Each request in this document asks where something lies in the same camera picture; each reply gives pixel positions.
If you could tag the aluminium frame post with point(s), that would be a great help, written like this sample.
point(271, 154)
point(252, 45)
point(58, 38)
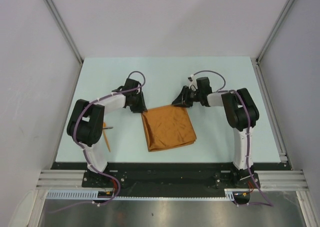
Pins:
point(275, 29)
point(64, 30)

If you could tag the orange wooden spoon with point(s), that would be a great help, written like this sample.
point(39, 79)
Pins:
point(105, 137)

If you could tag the left aluminium frame post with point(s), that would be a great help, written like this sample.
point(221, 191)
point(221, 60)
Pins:
point(64, 30)

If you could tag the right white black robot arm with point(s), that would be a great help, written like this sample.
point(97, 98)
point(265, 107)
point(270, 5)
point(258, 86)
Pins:
point(241, 113)

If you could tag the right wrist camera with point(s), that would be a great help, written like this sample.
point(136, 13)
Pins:
point(192, 83)

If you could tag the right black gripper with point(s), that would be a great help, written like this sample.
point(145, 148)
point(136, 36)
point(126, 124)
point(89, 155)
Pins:
point(182, 99)

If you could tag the right aluminium frame post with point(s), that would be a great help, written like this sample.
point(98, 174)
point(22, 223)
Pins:
point(275, 29)

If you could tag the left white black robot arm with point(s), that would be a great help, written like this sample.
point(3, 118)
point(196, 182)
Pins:
point(86, 123)

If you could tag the right aluminium frame rail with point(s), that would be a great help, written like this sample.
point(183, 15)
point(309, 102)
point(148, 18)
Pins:
point(288, 179)

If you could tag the white slotted cable duct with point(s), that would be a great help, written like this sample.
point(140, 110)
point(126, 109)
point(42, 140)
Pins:
point(94, 195)

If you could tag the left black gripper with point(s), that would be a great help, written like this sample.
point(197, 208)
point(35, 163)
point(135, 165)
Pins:
point(142, 107)

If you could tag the orange cloth napkin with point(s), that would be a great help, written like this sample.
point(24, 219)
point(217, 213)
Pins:
point(167, 127)

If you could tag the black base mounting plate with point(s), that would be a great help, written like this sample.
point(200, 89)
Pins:
point(169, 180)

